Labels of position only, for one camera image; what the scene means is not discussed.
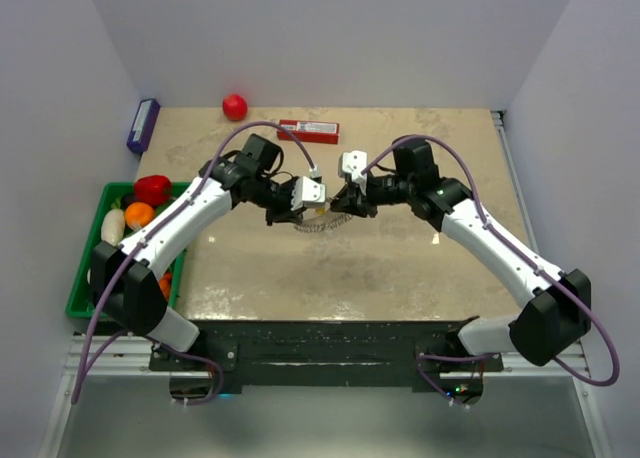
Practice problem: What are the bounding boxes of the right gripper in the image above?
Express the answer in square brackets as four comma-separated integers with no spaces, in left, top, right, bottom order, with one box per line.
[331,171,414,219]

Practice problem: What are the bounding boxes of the blue grey keyring with rings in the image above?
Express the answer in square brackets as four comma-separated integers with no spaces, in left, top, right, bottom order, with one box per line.
[294,212,353,234]

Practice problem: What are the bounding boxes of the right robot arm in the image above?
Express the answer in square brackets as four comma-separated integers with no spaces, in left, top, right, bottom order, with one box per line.
[330,138,591,371]

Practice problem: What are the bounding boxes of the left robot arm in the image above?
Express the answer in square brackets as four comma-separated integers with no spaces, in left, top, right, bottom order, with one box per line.
[86,134,321,370]

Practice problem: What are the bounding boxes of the red rectangular box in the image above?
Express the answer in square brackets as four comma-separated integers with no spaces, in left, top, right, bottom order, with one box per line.
[279,119,340,145]

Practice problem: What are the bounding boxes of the red tomato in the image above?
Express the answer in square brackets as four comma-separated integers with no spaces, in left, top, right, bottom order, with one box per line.
[222,94,248,122]

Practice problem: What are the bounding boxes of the red bell pepper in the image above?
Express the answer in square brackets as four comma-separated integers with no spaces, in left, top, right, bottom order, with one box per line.
[133,175,172,207]

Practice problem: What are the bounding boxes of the orange pumpkin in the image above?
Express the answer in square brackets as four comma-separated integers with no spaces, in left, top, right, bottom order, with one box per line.
[158,271,173,302]

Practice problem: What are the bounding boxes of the orange fruit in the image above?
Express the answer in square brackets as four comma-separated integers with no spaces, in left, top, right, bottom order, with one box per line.
[124,202,155,231]

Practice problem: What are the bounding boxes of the purple box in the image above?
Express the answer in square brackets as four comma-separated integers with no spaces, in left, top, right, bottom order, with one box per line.
[126,98,161,155]

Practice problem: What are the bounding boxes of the white radish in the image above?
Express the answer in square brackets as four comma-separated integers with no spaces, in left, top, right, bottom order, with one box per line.
[100,208,126,246]

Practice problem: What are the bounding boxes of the green plastic bin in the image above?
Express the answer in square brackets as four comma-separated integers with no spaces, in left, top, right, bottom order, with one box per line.
[66,182,186,322]

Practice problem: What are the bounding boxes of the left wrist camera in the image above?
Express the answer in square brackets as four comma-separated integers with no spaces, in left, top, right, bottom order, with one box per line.
[291,177,326,211]

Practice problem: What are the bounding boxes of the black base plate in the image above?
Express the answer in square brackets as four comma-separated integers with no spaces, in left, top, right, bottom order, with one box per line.
[150,320,503,404]

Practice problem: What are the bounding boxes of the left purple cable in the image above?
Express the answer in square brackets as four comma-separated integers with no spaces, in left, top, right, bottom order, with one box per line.
[71,121,321,407]

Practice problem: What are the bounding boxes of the purple cable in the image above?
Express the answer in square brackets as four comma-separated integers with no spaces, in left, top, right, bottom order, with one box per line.
[362,134,621,410]
[71,121,321,407]

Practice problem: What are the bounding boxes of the aluminium frame rail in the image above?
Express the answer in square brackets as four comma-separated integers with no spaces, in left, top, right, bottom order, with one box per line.
[40,337,612,457]

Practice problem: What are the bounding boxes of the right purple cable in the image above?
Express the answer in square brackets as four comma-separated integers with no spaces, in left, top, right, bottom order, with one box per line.
[362,134,621,410]

